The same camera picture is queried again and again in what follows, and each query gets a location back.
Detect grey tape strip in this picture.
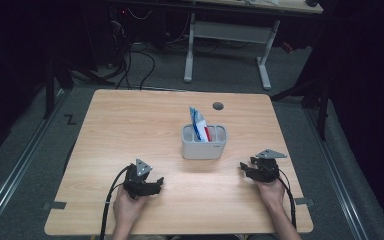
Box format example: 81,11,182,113
42,200,67,211
294,196,315,207

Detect white desk frame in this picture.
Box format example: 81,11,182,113
182,0,324,91

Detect black floor cables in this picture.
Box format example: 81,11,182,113
111,19,157,91

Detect person's right hand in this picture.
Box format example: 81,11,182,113
255,175,286,208

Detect metal floor rail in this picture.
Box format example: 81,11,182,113
303,107,370,240
0,89,68,234

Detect grey plastic organizer container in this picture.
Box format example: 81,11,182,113
180,123,230,161

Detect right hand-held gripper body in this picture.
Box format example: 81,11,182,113
249,148,288,184

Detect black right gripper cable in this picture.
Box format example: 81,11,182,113
277,167,297,231

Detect black metal stand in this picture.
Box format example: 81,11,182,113
269,29,336,142
42,54,116,121

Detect person's left hand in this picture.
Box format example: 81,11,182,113
112,185,150,233

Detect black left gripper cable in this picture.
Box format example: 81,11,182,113
98,163,132,240

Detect white blue red toothpaste tube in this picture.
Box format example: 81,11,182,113
188,106,213,144

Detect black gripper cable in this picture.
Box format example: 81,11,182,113
277,167,297,231
98,163,132,240

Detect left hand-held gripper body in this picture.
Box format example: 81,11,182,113
122,158,162,200

